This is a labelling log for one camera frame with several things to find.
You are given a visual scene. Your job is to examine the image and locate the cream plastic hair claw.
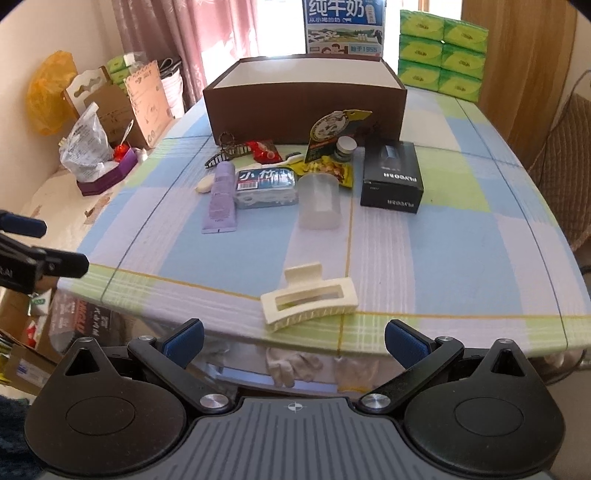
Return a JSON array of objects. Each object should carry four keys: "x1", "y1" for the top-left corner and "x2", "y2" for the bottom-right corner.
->
[{"x1": 260, "y1": 262, "x2": 359, "y2": 331}]

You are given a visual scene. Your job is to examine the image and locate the purple cosmetic tube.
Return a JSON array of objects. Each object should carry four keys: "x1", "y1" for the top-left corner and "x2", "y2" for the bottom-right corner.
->
[{"x1": 202, "y1": 161, "x2": 238, "y2": 234}]

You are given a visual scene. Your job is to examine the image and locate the black electronics box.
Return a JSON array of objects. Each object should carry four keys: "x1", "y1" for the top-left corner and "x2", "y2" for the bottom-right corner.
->
[{"x1": 361, "y1": 136, "x2": 424, "y2": 214}]

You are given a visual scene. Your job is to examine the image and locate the clear plastic cup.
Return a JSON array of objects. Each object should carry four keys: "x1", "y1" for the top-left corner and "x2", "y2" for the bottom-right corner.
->
[{"x1": 297, "y1": 173, "x2": 342, "y2": 230}]

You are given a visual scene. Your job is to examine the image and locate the yellow snack packet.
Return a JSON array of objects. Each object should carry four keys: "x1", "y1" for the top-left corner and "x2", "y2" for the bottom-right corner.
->
[{"x1": 287, "y1": 156, "x2": 353, "y2": 189}]

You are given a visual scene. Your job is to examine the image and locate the leopard print hair claw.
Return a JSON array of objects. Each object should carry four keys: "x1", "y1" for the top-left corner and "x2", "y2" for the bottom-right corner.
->
[{"x1": 204, "y1": 132, "x2": 252, "y2": 170}]

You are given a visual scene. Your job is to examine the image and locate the small white jar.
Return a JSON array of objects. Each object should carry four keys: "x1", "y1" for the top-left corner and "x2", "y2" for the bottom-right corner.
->
[{"x1": 334, "y1": 136, "x2": 358, "y2": 162}]

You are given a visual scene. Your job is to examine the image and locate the red snack packet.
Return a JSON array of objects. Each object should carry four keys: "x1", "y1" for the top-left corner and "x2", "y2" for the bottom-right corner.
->
[{"x1": 246, "y1": 140, "x2": 283, "y2": 165}]

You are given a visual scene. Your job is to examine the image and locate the white toothbrush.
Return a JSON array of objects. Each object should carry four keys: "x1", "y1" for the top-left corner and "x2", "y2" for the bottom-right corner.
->
[{"x1": 238, "y1": 152, "x2": 304, "y2": 171}]

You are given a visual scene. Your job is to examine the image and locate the clear plastic bag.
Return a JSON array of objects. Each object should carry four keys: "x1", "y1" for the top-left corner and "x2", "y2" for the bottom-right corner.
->
[{"x1": 58, "y1": 102, "x2": 116, "y2": 183}]

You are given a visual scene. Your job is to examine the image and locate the white gloves under table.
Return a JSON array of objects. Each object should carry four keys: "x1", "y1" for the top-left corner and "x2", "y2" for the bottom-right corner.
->
[{"x1": 266, "y1": 348, "x2": 324, "y2": 388}]

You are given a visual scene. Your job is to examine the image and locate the orange plastic bag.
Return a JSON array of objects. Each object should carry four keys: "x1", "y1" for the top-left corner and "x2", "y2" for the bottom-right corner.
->
[{"x1": 25, "y1": 50, "x2": 78, "y2": 136}]

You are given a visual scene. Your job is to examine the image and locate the red small toy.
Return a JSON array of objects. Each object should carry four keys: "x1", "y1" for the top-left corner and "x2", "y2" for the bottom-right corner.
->
[{"x1": 113, "y1": 143, "x2": 130, "y2": 162}]

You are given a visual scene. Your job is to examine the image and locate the brown cardboard carry box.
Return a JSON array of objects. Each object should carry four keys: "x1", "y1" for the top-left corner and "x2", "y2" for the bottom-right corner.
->
[{"x1": 62, "y1": 66, "x2": 135, "y2": 146}]

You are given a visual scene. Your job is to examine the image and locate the checked pastel tablecloth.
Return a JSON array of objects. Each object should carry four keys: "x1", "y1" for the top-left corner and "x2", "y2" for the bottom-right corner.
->
[{"x1": 59, "y1": 89, "x2": 590, "y2": 356}]

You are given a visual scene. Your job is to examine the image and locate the small white soap piece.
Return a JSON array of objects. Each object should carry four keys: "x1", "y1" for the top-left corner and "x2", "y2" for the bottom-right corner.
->
[{"x1": 195, "y1": 175, "x2": 214, "y2": 194}]

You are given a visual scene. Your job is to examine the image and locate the pink cardboard carton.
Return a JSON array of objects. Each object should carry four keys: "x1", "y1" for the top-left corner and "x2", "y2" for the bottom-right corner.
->
[{"x1": 124, "y1": 61, "x2": 173, "y2": 150}]

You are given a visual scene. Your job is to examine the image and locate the brown quilted chair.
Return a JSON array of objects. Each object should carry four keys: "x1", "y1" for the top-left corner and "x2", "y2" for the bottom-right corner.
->
[{"x1": 529, "y1": 85, "x2": 590, "y2": 251}]

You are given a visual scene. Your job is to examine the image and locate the pink curtain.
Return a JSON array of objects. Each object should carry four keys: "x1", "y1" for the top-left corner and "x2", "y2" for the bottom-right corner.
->
[{"x1": 112, "y1": 0, "x2": 259, "y2": 108}]

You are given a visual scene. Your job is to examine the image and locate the brown cardboard storage box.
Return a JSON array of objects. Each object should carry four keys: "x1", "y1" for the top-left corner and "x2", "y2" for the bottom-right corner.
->
[{"x1": 204, "y1": 54, "x2": 408, "y2": 145}]

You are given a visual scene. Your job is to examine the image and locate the green tissue pack bundle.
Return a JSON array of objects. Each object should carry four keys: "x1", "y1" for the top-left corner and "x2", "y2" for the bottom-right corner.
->
[{"x1": 398, "y1": 10, "x2": 489, "y2": 103}]

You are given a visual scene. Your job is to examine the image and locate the blue milk carton box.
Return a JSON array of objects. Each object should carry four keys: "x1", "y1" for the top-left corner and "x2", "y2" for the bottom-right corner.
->
[{"x1": 303, "y1": 0, "x2": 386, "y2": 57}]

